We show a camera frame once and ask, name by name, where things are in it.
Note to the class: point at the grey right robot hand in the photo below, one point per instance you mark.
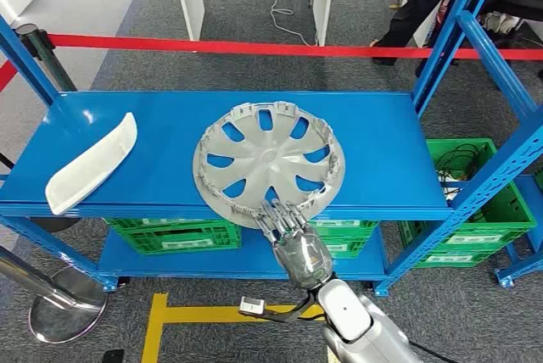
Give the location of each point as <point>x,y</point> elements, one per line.
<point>303,256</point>

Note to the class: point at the silver plastic wheel hubcap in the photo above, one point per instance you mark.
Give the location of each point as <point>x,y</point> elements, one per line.
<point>271,158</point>

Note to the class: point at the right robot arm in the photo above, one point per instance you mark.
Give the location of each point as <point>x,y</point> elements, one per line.
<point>384,341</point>

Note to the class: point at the blue metal shelf rack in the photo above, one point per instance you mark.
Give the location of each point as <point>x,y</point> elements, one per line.
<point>169,152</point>
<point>528,209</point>

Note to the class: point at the white curved plastic part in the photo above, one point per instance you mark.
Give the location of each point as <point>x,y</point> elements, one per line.
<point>91,166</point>

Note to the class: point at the green plastic crate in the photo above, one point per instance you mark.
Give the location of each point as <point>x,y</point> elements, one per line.
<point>352,237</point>
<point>539,178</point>
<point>186,237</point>

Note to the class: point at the long red barrier belt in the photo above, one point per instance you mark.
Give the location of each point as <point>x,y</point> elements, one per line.
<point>254,47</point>

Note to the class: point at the flat black floor object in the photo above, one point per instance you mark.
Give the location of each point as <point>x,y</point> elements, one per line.
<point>113,356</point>

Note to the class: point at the white desk with metal bar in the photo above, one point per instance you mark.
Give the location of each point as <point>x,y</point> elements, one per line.
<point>191,1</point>

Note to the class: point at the person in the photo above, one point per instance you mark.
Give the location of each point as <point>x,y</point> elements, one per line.
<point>424,6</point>

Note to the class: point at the chrome stanchion with round base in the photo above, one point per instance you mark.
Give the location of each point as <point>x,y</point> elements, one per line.
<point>68,307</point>

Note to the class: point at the pale crumpled cloth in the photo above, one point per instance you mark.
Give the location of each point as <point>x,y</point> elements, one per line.
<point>501,23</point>

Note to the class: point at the short red barrier belt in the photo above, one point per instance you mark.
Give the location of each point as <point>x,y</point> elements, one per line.
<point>6,77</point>

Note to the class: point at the black barrier stanchion post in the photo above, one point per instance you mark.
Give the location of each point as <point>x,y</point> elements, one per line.
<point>50,60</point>

